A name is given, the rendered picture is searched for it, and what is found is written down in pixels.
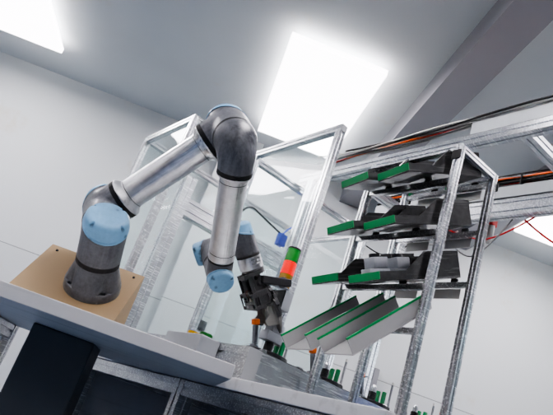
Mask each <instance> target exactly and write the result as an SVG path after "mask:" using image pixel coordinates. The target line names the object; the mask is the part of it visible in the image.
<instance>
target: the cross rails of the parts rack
mask: <svg viewBox="0 0 553 415"><path fill-rule="evenodd" d="M447 183H448V178H443V179H439V180H431V181H426V182H421V183H416V184H408V185H403V186H398V187H394V188H389V189H381V190H375V191H371V192H369V194H368V196H369V197H370V198H372V197H378V196H383V195H388V194H397V193H402V192H407V191H412V190H417V189H426V188H431V187H436V186H441V185H446V184H447ZM486 185H487V183H484V184H475V185H469V186H464V187H459V188H457V192H456V194H462V193H467V192H473V191H478V190H484V189H486ZM444 195H445V190H439V191H434V192H429V193H423V194H414V195H411V196H407V201H414V200H419V199H425V198H435V197H440V196H444ZM436 229H437V228H436ZM436 229H428V230H419V231H404V232H396V233H388V234H379V235H363V236H356V237H355V242H357V243H360V242H369V241H378V240H395V242H396V243H397V244H401V243H412V242H422V241H432V240H434V239H435V233H436ZM476 233H477V231H464V232H455V233H447V235H446V240H452V239H462V238H472V237H476ZM466 285H467V282H436V283H435V287H434V289H445V288H466ZM423 286H424V283H423V282H407V284H399V282H397V283H384V284H356V285H349V284H342V287H341V289H342V290H343V291H422V289H423Z"/></svg>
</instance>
